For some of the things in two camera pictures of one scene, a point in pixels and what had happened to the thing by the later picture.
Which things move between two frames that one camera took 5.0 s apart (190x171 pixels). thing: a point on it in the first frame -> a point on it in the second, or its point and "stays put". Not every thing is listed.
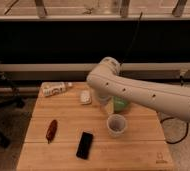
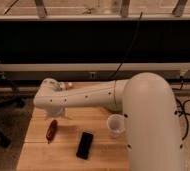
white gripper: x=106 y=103 -> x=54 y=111
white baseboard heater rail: x=162 y=72 stays put
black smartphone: x=84 y=145 stays put
